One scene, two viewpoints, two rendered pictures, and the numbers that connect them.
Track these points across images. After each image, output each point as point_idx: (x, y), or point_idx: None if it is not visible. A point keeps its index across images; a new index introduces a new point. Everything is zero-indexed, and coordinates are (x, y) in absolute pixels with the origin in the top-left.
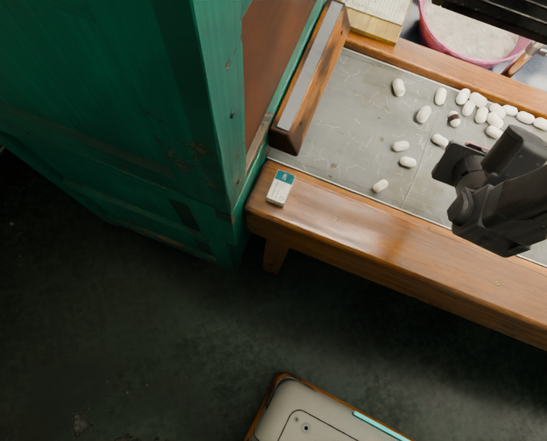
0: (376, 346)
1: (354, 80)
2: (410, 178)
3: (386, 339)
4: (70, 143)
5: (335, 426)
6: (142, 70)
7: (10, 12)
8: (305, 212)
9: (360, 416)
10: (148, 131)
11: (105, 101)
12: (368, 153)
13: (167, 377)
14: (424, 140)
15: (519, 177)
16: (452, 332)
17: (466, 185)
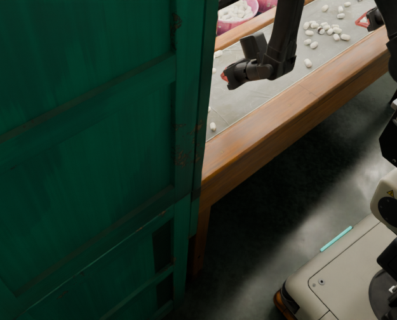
0: (280, 233)
1: None
2: (215, 114)
3: (277, 225)
4: (109, 241)
5: (326, 263)
6: (186, 91)
7: (120, 128)
8: (210, 162)
9: (324, 247)
10: (162, 158)
11: (146, 155)
12: None
13: None
14: None
15: (270, 39)
16: (289, 186)
17: (253, 69)
